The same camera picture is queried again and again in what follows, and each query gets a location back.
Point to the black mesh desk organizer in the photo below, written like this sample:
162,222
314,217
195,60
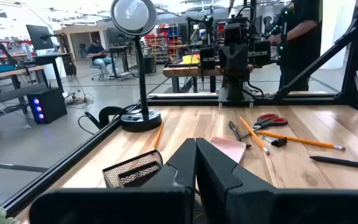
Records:
129,174

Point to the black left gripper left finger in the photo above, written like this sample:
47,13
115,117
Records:
172,199

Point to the pink sticky note pad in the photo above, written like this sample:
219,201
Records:
232,149

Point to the red and blue bin rack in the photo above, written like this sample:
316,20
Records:
163,43

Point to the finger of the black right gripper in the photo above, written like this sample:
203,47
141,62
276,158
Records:
207,58
262,54

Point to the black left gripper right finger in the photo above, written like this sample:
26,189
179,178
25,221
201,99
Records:
228,199

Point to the black pen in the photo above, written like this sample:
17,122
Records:
343,162
235,132

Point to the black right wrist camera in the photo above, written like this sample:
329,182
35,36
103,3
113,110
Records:
234,34

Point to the black binder clip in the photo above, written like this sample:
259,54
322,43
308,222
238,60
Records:
280,142

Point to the black gooseneck desk lamp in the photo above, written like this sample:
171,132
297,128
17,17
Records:
141,121

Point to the black computer monitor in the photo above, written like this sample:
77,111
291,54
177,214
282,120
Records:
39,37

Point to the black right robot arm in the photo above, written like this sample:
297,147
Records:
235,90

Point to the black computer tower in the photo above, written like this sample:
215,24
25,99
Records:
50,105

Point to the orange pencil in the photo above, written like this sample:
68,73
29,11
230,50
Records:
303,141
158,137

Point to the yellow block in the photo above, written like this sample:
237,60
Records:
191,59

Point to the black metal table frame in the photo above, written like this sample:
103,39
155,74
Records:
291,100

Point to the seated person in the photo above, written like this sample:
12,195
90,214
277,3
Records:
99,54

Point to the black background desk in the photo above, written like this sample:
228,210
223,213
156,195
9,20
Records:
47,57

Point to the long wooden workbench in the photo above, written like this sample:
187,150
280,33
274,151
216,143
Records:
11,72

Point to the standing person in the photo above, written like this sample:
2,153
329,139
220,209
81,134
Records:
300,46

